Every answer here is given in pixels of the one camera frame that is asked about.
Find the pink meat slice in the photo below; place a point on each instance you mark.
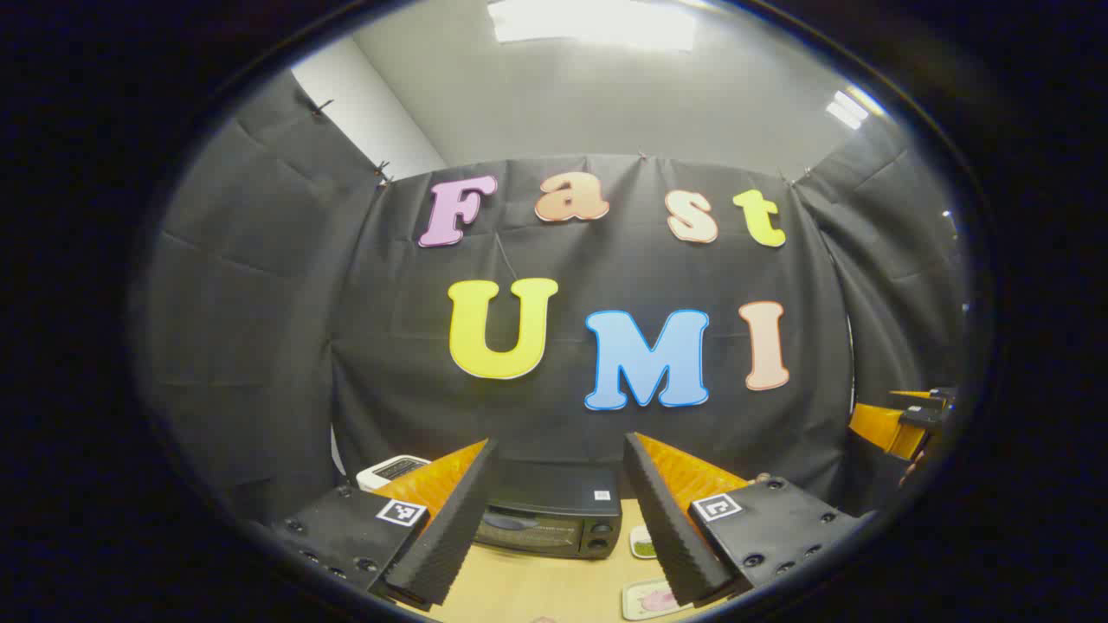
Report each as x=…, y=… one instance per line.
x=660, y=599

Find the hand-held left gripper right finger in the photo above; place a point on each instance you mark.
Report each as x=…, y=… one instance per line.
x=671, y=528

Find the white divided bean tray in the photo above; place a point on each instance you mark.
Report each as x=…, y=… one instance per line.
x=642, y=545

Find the black electric oven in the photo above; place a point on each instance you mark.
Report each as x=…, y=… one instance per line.
x=554, y=502

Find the cream square food plate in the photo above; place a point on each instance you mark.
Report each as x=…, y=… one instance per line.
x=636, y=606

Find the large ceiling light panel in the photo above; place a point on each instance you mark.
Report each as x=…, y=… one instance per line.
x=597, y=22

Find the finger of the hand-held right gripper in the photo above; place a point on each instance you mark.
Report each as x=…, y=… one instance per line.
x=883, y=428
x=926, y=414

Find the white countertop appliance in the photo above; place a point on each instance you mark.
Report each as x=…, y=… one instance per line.
x=394, y=470

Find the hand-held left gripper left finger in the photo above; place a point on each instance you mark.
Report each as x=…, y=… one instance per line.
x=450, y=528

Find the small ceiling light panel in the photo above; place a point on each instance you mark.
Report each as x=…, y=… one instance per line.
x=853, y=108

